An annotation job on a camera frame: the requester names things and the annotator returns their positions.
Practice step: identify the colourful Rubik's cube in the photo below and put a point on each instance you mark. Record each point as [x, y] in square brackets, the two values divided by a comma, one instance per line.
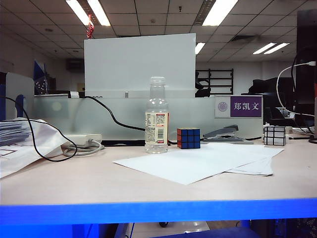
[189, 138]

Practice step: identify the white power strip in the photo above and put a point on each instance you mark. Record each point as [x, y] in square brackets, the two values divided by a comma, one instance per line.
[81, 138]

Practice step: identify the black bulky bag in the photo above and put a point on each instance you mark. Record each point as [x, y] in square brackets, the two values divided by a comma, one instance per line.
[262, 85]

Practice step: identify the blue table edge strip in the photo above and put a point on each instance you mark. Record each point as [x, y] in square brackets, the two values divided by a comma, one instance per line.
[158, 210]

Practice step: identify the white paper sheet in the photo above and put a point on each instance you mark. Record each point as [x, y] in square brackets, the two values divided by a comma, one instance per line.
[260, 170]
[247, 148]
[185, 166]

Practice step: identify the purple and white name plate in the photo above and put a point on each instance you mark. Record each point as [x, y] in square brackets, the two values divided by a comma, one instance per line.
[245, 106]

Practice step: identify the white board panel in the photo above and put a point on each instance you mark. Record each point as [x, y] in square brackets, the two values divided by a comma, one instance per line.
[138, 62]

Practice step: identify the black partition base strip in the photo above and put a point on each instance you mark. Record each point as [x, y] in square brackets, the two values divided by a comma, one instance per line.
[123, 142]

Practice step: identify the white rounded partition panel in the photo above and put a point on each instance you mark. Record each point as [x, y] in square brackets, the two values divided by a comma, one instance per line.
[19, 84]

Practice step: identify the grey stapler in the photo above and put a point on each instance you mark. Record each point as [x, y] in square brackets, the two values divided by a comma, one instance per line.
[223, 131]

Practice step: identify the single panel ceiling light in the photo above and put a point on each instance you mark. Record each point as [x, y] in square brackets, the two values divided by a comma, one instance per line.
[218, 12]
[199, 48]

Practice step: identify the silver mirror cube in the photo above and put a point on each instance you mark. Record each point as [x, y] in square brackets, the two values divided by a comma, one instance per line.
[273, 136]

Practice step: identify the red hanging ornament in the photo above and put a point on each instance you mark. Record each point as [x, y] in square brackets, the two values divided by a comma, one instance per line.
[90, 31]

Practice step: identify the clear plastic bottle with label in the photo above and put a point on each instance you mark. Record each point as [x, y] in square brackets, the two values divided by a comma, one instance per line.
[157, 124]

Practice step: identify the blue triangular poster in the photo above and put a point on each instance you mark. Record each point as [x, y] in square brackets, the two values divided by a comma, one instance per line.
[39, 81]

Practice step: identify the dark wall air conditioner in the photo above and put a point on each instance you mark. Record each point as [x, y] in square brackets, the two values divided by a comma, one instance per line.
[75, 65]

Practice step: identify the black shelf rack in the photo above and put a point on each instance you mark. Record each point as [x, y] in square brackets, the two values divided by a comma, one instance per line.
[209, 81]

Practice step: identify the black office chair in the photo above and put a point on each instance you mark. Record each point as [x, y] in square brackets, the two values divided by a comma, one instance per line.
[201, 93]

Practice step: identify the black monitor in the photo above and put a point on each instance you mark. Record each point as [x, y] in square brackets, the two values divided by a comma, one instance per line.
[307, 49]

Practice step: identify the twin tube ceiling light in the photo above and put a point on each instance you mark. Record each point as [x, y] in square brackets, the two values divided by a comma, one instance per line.
[265, 48]
[99, 12]

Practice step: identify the stack of printed papers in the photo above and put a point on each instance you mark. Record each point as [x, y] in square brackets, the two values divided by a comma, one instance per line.
[49, 138]
[12, 131]

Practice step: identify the frosted glass desk partition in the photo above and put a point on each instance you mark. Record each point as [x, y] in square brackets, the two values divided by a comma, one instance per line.
[193, 111]

